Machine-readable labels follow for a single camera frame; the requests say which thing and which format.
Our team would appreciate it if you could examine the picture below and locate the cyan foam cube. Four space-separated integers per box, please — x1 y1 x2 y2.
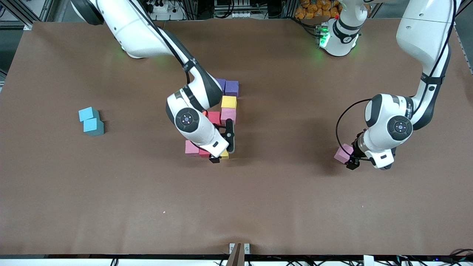
83 117 105 136
78 107 100 122

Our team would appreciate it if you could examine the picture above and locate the metal mounting bracket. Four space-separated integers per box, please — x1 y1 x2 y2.
229 243 250 255

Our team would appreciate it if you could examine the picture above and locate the pink foam cube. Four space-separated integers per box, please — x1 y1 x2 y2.
185 140 200 157
334 143 354 164
221 108 237 125

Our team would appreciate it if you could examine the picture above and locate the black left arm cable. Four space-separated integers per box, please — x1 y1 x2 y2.
335 0 460 162

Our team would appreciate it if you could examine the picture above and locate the table cover sheet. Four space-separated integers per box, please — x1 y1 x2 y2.
0 18 473 256

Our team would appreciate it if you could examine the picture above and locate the camera mount pole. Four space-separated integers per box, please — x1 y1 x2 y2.
225 243 242 266

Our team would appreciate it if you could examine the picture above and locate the aluminium frame profile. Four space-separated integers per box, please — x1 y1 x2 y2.
0 0 56 31

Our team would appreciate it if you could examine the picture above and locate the pile of orange items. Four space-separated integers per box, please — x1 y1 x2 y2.
295 0 342 20

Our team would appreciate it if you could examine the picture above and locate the black cable bundle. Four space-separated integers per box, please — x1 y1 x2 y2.
438 248 473 265

